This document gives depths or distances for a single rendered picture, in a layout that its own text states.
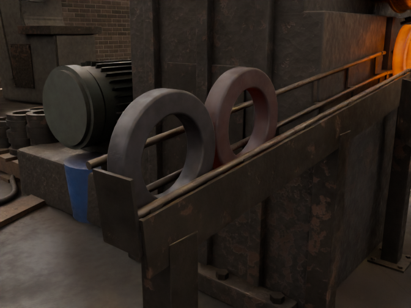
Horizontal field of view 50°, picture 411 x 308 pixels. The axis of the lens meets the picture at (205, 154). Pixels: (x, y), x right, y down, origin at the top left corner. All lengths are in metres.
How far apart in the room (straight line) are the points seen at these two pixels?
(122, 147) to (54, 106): 1.60
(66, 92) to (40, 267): 0.76
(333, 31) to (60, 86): 1.28
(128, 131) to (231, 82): 0.21
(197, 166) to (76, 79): 1.38
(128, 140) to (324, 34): 0.71
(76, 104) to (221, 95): 1.36
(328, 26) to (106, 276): 1.08
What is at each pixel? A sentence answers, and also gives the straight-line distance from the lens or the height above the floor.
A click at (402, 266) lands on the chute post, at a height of 0.02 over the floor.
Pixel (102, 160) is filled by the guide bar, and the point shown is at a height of 0.66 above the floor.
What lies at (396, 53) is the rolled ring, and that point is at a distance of 1.48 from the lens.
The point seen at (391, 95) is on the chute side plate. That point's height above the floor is 0.65.
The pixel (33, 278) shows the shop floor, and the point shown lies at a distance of 1.69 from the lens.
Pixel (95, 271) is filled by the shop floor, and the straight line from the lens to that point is 1.67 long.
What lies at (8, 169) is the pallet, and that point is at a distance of 2.81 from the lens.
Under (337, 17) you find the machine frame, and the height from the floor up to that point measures 0.86.
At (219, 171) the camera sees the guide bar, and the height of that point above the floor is 0.62.
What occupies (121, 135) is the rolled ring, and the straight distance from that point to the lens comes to 0.55.
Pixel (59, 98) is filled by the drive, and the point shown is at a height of 0.54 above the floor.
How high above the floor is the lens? 0.82
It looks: 16 degrees down
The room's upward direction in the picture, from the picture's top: straight up
